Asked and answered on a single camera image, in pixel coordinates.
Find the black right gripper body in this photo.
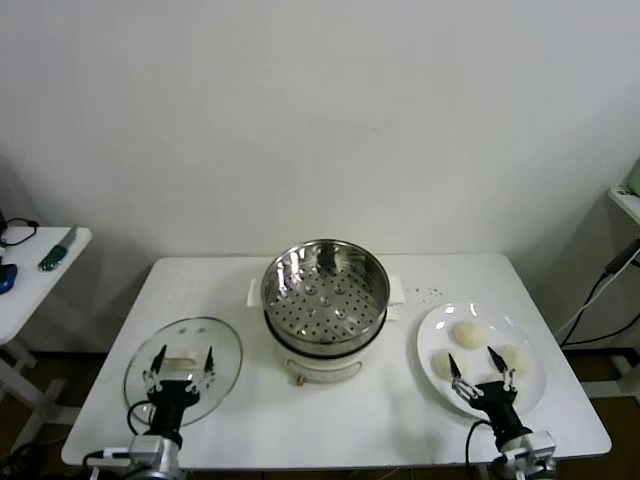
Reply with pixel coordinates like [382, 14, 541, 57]
[472, 381, 532, 444]

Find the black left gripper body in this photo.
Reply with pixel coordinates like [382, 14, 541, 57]
[147, 379, 201, 437]

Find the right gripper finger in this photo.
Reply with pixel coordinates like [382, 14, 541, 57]
[486, 346, 520, 397]
[447, 351, 482, 402]

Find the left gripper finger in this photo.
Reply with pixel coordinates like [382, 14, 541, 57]
[192, 344, 217, 396]
[141, 343, 168, 396]

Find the white steamed baozi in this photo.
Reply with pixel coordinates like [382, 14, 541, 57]
[431, 349, 470, 384]
[452, 320, 487, 349]
[492, 344, 531, 380]

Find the round glass pot lid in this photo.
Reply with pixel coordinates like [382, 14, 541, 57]
[123, 315, 245, 427]

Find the perforated steel steamer basket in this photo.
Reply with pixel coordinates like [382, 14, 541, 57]
[260, 239, 391, 354]

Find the white round plate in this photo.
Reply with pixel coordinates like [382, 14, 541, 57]
[416, 300, 548, 417]

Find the white side table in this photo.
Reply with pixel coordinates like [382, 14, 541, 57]
[0, 225, 94, 451]

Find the black power adapter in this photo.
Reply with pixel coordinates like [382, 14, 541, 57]
[603, 238, 640, 277]

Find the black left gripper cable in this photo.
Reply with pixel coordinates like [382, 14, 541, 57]
[126, 401, 154, 437]

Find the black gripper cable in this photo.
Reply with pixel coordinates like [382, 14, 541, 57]
[466, 418, 506, 466]
[126, 401, 154, 437]

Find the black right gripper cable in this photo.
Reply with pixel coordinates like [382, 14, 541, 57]
[466, 418, 506, 466]

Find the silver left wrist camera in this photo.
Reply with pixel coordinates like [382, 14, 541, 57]
[127, 434, 176, 465]

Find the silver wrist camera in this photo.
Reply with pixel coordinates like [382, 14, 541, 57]
[127, 434, 176, 465]
[499, 430, 557, 464]

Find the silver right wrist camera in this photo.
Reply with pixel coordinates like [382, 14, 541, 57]
[499, 430, 557, 464]

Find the black floor cable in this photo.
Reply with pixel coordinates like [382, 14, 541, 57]
[555, 272, 640, 347]

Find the green handled knife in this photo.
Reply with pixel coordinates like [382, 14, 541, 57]
[38, 225, 79, 273]

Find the dark floor cable bundle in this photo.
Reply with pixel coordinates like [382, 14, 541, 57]
[0, 439, 49, 480]

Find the thin black cable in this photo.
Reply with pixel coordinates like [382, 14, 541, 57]
[0, 207, 40, 249]

